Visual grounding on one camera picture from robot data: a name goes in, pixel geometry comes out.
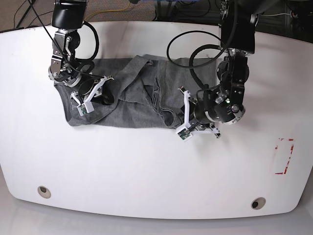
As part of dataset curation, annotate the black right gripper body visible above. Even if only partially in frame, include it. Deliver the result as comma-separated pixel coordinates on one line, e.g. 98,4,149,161
78,78,99,98

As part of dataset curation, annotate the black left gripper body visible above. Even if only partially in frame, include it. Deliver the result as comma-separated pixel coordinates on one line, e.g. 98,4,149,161
189,100,212,125

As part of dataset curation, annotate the grey t-shirt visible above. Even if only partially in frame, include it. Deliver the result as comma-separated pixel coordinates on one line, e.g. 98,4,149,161
53,54,218,129

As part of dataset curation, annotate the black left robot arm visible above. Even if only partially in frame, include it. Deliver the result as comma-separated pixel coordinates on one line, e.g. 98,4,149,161
182,0,258,130

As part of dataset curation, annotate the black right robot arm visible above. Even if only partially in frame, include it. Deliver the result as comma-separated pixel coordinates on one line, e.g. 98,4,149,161
49,0,114,105

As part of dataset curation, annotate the red tape rectangle marking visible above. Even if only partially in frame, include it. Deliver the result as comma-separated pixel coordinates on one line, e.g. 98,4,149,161
272,138,295,175

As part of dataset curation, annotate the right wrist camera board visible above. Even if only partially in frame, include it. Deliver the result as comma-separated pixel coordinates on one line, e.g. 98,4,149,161
77,102,94,116

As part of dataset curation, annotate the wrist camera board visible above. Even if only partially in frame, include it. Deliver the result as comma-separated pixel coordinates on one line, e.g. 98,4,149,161
77,102,94,116
176,125,193,141

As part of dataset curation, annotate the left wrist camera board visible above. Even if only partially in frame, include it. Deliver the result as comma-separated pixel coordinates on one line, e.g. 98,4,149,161
176,125,193,141

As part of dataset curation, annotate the yellow cable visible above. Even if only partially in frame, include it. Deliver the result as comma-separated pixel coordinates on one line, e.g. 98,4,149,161
87,0,134,22

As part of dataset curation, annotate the right table cable grommet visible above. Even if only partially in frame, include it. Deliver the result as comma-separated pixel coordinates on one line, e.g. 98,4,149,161
251,197,266,210

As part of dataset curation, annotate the table cable grommet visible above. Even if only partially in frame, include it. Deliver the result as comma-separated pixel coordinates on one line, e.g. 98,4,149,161
38,186,51,199
251,197,266,210

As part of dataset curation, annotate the left table cable grommet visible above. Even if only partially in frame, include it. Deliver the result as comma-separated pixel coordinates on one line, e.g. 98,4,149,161
38,186,51,199

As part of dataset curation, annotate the white cable on floor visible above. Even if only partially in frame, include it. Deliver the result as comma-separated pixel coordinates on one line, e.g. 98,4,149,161
259,11,298,19

